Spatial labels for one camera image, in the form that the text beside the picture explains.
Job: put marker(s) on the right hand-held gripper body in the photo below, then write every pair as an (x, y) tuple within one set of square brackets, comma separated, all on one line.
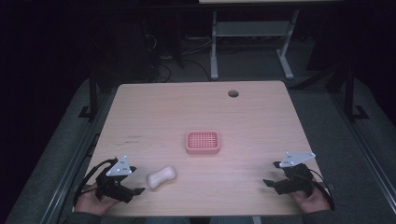
[(295, 180)]

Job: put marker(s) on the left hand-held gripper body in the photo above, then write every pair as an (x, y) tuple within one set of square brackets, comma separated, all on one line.
[(112, 186)]

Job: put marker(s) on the cream bar of soap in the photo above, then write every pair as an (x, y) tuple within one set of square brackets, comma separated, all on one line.
[(161, 177)]

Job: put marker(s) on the pink soap dish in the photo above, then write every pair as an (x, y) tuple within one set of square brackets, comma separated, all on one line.
[(203, 142)]

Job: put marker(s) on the person's right hand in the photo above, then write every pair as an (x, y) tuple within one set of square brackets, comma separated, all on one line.
[(313, 200)]

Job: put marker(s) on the person's left hand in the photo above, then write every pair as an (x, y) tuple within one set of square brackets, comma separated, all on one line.
[(90, 202)]

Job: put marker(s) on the black metal stand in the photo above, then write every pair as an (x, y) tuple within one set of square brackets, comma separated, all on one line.
[(350, 93), (92, 96)]

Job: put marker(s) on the white metal desk frame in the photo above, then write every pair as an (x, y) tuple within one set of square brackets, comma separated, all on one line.
[(250, 29)]

